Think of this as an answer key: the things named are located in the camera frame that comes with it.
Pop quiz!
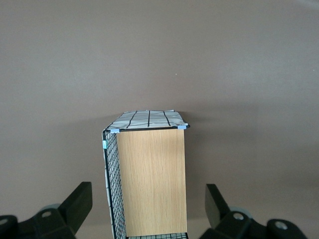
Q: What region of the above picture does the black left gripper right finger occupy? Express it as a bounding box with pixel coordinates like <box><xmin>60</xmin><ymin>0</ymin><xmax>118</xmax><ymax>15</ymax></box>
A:
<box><xmin>199</xmin><ymin>184</ymin><xmax>269</xmax><ymax>239</ymax></box>

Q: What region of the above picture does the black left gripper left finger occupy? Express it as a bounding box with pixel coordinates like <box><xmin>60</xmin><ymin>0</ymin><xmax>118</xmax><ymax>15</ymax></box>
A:
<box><xmin>17</xmin><ymin>181</ymin><xmax>93</xmax><ymax>239</ymax></box>

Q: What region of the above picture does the brown table cloth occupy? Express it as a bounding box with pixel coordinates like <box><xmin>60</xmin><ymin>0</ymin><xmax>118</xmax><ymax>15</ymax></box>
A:
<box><xmin>0</xmin><ymin>0</ymin><xmax>319</xmax><ymax>239</ymax></box>

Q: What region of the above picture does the light wooden shelf insert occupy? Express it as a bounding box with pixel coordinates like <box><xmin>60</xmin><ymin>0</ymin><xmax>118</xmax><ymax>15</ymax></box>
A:
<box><xmin>116</xmin><ymin>129</ymin><xmax>188</xmax><ymax>238</ymax></box>

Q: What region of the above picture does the black wire basket with liner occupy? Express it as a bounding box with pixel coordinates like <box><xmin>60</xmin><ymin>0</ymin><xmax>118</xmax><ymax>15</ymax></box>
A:
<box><xmin>100</xmin><ymin>109</ymin><xmax>191</xmax><ymax>239</ymax></box>

